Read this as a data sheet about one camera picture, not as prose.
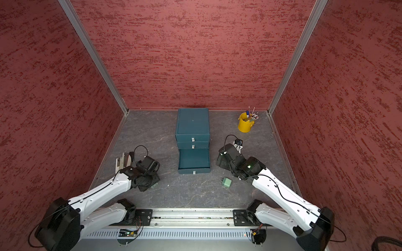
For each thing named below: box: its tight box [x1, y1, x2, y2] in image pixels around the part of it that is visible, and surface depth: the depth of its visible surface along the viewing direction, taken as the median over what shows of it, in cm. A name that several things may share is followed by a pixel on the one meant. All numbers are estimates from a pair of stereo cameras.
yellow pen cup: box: [237, 111, 255, 133], surface depth 108 cm
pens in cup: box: [246, 105, 260, 122], surface depth 105 cm
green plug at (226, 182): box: [221, 176, 232, 189], surface depth 85 cm
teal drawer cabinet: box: [174, 108, 211, 175], surface depth 90 cm
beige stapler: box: [115, 152, 132, 174], surface depth 92 cm
